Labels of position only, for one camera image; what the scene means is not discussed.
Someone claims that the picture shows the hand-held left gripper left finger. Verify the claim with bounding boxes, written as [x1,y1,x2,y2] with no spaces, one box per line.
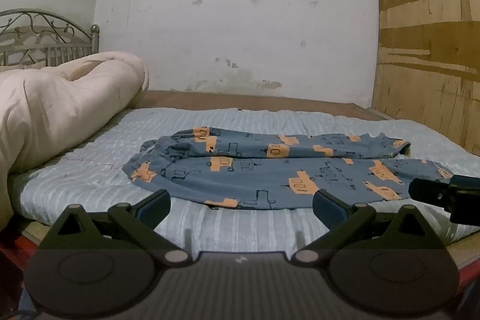
[39,189,193,266]

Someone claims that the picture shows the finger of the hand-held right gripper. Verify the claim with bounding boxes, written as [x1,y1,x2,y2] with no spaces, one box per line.
[408,177,455,211]

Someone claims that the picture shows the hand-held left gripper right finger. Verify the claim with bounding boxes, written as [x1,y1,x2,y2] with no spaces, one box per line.
[292,189,449,266]

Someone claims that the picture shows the blue pants with orange print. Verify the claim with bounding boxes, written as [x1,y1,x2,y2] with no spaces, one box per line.
[122,126,456,211]

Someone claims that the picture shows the light blue bed sheet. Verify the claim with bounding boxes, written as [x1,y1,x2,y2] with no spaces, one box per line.
[7,107,480,258]

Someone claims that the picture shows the brown wooden bed base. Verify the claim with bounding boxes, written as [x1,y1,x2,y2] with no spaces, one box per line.
[139,90,399,123]

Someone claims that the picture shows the cream duvet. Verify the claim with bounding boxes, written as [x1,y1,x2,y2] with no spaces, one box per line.
[0,51,150,231]

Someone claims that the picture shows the plywood panel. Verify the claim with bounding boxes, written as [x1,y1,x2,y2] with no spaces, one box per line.
[370,0,480,160]

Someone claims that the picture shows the metal bed headboard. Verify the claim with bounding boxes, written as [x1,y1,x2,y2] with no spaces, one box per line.
[0,9,101,68]

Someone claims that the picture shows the red bed frame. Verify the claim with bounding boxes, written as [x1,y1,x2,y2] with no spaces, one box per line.
[0,219,51,307]

